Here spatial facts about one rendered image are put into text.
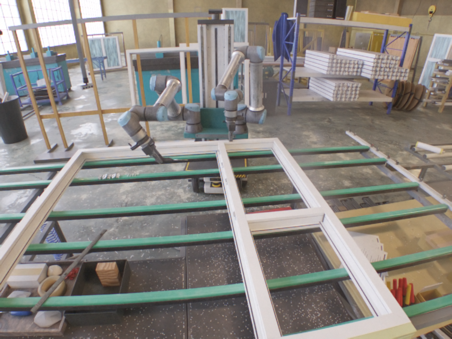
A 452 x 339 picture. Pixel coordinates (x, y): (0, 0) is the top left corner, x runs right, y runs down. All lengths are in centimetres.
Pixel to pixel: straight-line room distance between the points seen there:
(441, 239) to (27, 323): 210
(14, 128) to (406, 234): 579
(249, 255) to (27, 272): 115
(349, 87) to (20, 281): 566
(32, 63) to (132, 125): 859
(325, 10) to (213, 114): 377
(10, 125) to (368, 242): 557
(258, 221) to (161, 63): 444
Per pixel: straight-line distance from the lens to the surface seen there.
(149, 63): 529
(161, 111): 155
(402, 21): 670
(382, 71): 590
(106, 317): 128
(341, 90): 569
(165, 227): 254
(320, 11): 578
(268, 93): 537
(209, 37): 266
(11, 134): 575
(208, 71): 269
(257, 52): 227
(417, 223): 198
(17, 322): 153
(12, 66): 1032
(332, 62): 558
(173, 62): 524
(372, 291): 106
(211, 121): 273
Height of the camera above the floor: 169
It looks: 30 degrees down
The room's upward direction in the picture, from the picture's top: straight up
